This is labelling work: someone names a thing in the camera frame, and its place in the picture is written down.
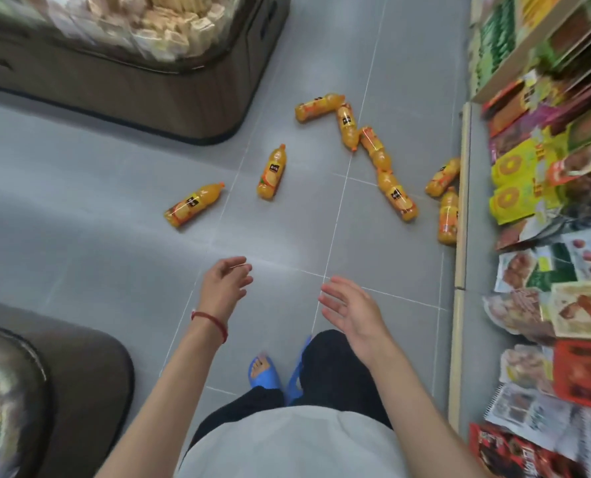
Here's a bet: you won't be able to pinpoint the person's right hand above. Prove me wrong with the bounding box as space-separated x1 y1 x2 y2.
318 276 396 367

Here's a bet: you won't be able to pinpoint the person's left hand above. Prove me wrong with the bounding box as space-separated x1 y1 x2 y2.
194 256 254 322

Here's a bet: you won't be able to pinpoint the person's left forearm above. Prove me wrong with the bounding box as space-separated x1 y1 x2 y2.
95 313 229 478

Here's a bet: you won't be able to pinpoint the person's right forearm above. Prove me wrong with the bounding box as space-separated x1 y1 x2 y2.
361 341 490 478

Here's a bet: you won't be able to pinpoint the black trousers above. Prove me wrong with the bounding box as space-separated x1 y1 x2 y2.
188 329 394 456

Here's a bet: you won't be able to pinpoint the blue left slipper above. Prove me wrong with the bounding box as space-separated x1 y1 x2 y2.
248 354 284 392

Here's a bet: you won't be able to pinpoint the group of orange juice bottles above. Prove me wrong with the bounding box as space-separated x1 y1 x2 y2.
164 93 461 246

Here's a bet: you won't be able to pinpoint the wooden shelf rack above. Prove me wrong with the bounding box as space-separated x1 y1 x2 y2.
446 0 591 438

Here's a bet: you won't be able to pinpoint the white shirt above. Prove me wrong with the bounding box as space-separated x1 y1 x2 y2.
176 405 412 478

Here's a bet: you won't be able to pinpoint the dark brown display bin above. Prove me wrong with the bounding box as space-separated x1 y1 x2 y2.
0 297 136 478

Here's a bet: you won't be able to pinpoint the shelf of assorted snack packets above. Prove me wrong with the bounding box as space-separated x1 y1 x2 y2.
469 0 591 478

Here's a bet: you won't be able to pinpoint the pile of beige snack packets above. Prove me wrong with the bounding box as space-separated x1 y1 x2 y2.
22 0 237 63

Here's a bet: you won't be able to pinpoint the red string bracelet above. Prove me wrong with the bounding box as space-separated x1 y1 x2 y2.
191 310 229 344

